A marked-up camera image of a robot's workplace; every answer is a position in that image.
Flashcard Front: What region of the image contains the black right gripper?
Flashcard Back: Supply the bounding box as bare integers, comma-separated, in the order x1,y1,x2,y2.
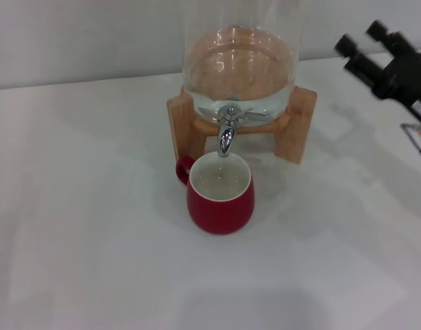
334,19,421,121

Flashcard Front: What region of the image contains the red ceramic cup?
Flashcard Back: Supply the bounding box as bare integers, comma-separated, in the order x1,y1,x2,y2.
175,153,256,235

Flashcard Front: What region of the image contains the chrome faucet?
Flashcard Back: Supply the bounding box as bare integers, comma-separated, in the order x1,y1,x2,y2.
215,104,272,159

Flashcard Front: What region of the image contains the glass water dispenser jar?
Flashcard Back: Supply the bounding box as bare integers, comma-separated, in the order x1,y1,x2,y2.
182,0,305,124

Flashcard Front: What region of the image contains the wooden dispenser stand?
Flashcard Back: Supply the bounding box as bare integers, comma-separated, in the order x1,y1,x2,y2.
166,85,317,165

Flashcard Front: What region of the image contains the thin black cable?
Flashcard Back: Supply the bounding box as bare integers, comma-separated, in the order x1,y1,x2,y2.
400,122,421,160

